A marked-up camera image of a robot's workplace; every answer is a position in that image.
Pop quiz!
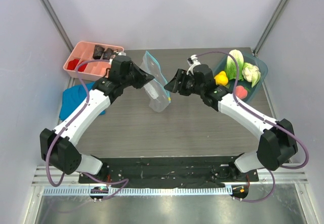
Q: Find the pink peach toy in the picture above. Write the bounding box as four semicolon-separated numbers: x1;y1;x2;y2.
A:
235;85;249;100

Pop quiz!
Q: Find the red item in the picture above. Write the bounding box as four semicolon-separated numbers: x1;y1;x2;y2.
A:
67;59;79;71
75;61;87;72

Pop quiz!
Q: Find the white slotted cable duct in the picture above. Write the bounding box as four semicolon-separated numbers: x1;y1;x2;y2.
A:
43;185;232;196

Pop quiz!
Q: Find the red item left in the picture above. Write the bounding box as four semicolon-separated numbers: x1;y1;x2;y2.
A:
67;59;79;71

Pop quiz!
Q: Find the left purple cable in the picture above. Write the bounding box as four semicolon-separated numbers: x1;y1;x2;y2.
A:
45;59;130;200

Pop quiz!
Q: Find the clear zip top bag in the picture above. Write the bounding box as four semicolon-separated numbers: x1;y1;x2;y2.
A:
140;51;171;113

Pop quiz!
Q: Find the pink compartment tray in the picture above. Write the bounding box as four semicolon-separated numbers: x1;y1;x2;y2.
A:
63;40;125;79

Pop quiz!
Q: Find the green lettuce toy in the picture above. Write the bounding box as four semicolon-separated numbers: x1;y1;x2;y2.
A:
225;50;244;80

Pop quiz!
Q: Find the teal plastic basin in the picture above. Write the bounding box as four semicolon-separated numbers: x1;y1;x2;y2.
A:
212;52;268;104

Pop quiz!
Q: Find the dark patterned roll three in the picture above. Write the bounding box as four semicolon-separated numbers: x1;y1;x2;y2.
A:
110;50;122;59

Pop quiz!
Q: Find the yellow pear toy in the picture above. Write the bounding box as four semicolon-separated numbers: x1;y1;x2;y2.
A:
214;71;228;86

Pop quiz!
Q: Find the blue folded cloth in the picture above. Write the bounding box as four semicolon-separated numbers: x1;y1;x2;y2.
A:
59;81;108;121

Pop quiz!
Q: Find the dark patterned roll one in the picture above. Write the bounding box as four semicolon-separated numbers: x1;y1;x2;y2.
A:
93;44;105;60

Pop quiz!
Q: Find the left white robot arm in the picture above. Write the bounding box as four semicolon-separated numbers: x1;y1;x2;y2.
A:
40;56;154;183

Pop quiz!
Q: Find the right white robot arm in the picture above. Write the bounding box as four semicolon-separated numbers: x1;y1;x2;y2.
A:
164;64;298;181

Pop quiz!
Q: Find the red item right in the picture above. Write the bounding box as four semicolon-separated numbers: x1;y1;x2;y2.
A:
75;61;87;72

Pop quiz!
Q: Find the dark patterned roll two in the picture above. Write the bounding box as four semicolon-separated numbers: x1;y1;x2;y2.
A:
102;48;113;60

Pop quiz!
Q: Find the white cauliflower toy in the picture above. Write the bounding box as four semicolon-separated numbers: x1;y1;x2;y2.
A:
242;62;261;87

